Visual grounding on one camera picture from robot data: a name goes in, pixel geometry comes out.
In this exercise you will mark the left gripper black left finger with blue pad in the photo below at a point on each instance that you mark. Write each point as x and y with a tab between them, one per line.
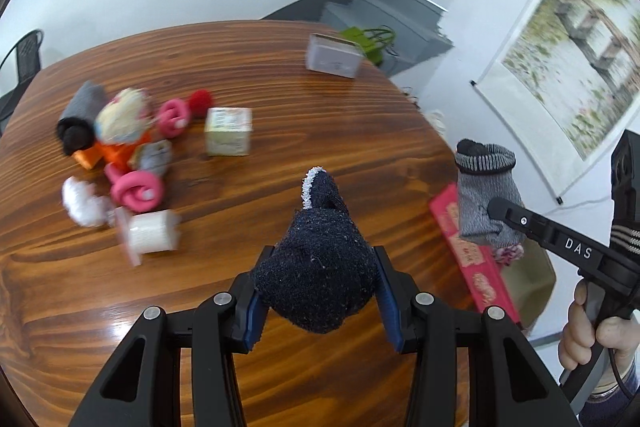
139	385

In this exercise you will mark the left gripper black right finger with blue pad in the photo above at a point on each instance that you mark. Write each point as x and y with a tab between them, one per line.
418	322

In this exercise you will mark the white thread spool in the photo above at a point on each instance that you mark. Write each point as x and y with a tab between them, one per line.
146	233

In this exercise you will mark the grey striped-cuff sock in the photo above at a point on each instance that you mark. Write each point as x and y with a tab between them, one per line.
485	172

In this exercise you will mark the white fluffy sock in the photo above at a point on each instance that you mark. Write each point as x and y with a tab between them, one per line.
85	207

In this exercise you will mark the large pink foam knot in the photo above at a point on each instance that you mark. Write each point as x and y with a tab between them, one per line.
139	190

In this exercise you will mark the dark navy fuzzy sock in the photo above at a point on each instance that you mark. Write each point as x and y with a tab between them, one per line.
322	270

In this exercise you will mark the orange rubber cube toy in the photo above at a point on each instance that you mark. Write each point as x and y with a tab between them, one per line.
118	155

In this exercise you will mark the grey black sock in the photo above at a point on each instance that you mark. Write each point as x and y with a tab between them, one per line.
75	128

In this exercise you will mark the cream fluffy plush ball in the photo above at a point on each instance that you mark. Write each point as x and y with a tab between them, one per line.
125	118

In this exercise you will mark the small cream carton box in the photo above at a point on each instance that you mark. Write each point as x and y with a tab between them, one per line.
227	131

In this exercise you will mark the small pink foam knot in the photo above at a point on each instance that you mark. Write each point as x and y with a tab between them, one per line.
172	118

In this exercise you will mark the person's right hand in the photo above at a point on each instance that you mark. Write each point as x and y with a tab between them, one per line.
579	336

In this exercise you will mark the pink red flat box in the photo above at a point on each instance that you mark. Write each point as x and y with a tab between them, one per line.
478	268

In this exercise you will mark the landscape scroll painting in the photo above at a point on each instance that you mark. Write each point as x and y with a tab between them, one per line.
566	84

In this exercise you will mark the grey small plush toy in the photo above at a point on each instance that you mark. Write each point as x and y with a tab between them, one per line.
153	157

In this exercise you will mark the red pompom ball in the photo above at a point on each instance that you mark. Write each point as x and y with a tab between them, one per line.
199	102

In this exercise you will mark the green shopping bag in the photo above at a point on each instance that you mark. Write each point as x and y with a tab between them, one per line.
372	41

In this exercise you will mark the black metal chair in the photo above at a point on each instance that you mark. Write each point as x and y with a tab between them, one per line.
22	63

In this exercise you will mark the grey metal tin box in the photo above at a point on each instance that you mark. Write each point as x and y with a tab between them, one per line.
333	56

